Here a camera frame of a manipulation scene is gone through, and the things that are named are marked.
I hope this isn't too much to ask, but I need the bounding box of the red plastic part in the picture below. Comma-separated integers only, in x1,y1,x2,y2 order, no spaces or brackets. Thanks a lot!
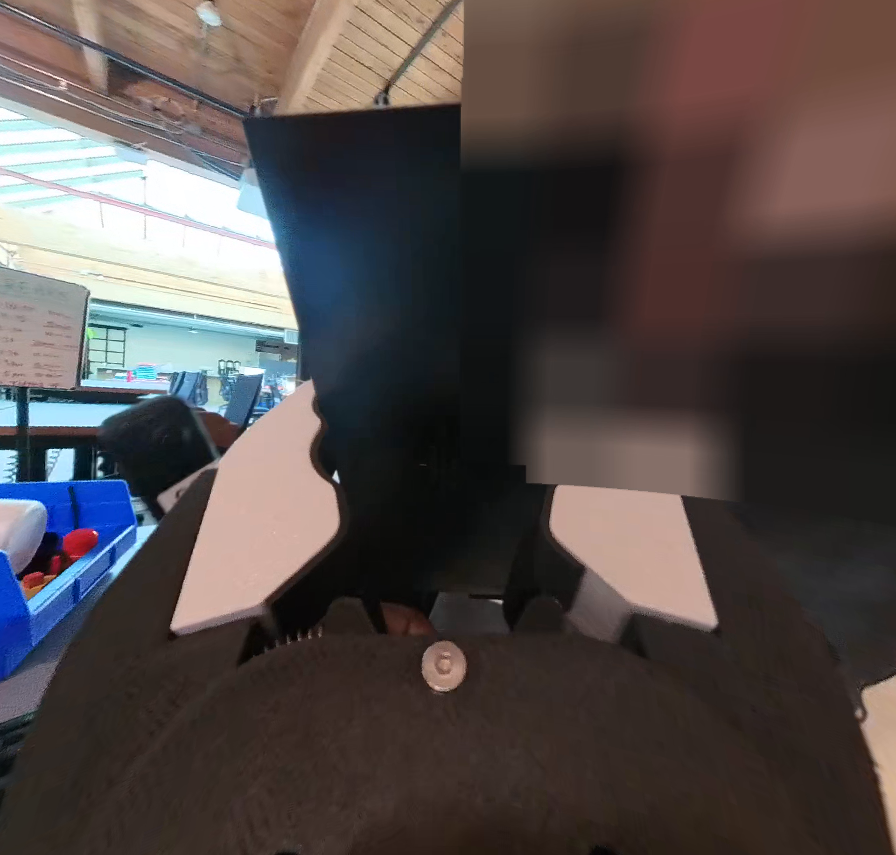
45,528,100,576

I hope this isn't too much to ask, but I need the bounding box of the black framed whiteboard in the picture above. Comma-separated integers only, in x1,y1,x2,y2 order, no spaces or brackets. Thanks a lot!
0,266,92,481

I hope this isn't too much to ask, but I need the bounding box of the black printed shirt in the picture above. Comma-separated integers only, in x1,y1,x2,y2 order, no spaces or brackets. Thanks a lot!
700,497,896,855

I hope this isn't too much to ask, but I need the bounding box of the white paper roll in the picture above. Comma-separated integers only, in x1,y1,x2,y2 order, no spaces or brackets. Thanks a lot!
0,500,49,576

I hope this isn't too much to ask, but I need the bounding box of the person's left hand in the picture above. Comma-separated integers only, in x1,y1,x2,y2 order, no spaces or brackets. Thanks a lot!
381,603,436,638

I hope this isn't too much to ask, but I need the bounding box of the blue plastic bin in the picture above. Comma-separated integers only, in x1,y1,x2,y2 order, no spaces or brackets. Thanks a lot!
0,479,139,681

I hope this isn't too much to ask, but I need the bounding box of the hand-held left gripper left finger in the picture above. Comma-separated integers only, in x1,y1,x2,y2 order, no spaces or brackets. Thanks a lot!
170,379,351,638

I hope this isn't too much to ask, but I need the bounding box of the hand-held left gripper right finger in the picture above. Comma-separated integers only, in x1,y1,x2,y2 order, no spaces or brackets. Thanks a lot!
543,484,721,645

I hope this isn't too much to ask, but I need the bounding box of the black rectangular plate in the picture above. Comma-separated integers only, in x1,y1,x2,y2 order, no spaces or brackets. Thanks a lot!
243,103,547,593

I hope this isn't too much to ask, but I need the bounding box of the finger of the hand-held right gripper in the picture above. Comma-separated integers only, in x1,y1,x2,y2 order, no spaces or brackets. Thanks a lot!
157,473,214,518

